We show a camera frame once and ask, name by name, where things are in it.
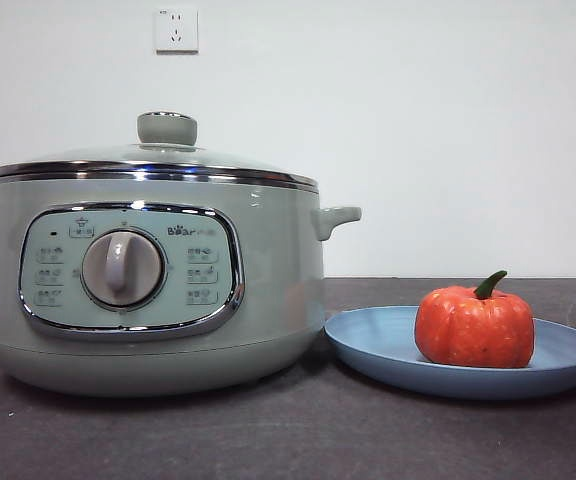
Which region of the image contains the pale green electric steamer pot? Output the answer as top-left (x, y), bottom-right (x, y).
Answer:
top-left (0, 174), bottom-right (363, 399)

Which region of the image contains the blue round plate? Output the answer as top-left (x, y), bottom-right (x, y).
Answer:
top-left (323, 305), bottom-right (576, 401)

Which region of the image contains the glass lid with green knob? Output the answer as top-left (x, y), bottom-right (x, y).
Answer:
top-left (0, 111), bottom-right (318, 194)

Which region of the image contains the orange pumpkin with green stem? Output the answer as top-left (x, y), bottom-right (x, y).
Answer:
top-left (414, 270), bottom-right (537, 370)

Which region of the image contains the white wall socket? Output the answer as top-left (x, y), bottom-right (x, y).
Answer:
top-left (155, 7), bottom-right (200, 55)

